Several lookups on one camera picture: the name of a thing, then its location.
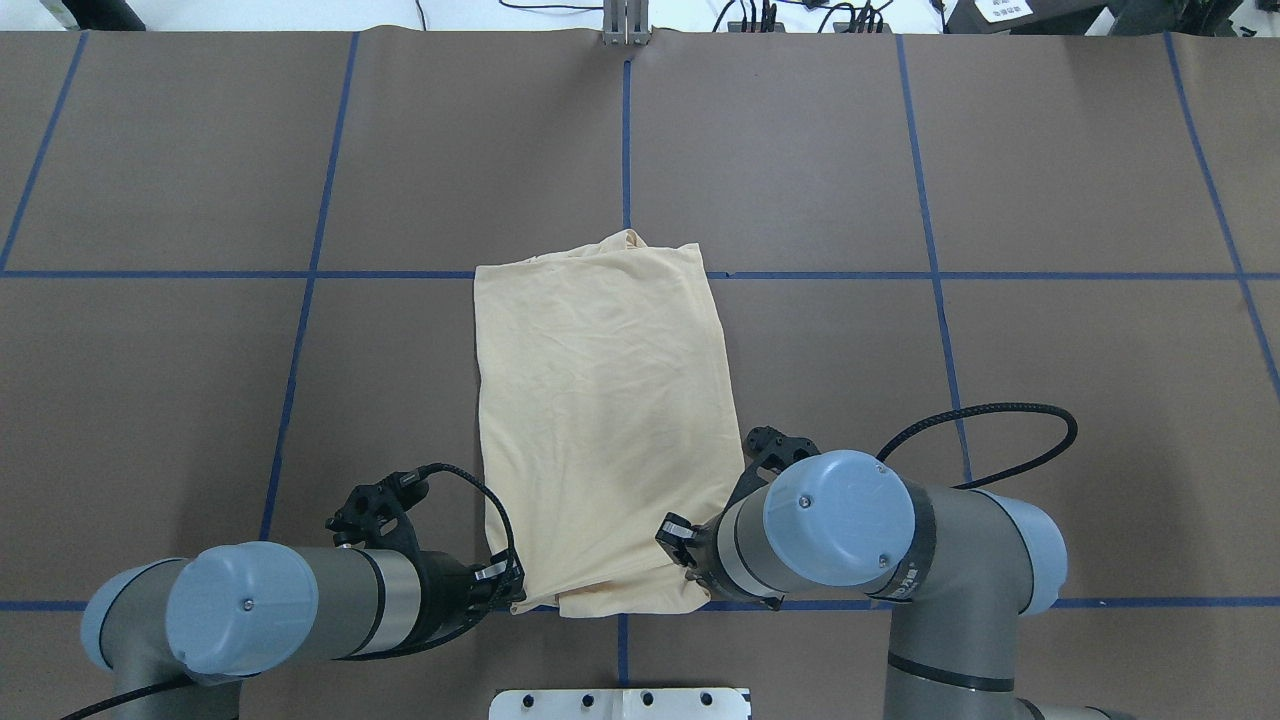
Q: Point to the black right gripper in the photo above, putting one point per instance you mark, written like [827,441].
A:
[703,549]

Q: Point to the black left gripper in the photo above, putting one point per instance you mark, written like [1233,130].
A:
[445,590]

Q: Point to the cream long-sleeve printed shirt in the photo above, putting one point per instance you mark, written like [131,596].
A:
[605,403]

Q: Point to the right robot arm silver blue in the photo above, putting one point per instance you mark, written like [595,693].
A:
[958,567]

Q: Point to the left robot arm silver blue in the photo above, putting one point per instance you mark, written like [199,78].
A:
[181,636]

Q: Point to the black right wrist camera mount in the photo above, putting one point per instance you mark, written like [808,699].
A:
[768,449]

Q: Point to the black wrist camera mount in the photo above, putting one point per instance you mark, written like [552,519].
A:
[768,449]
[375,516]

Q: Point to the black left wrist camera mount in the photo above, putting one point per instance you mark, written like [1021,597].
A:
[375,516]

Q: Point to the aluminium frame post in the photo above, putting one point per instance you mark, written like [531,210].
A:
[626,22]

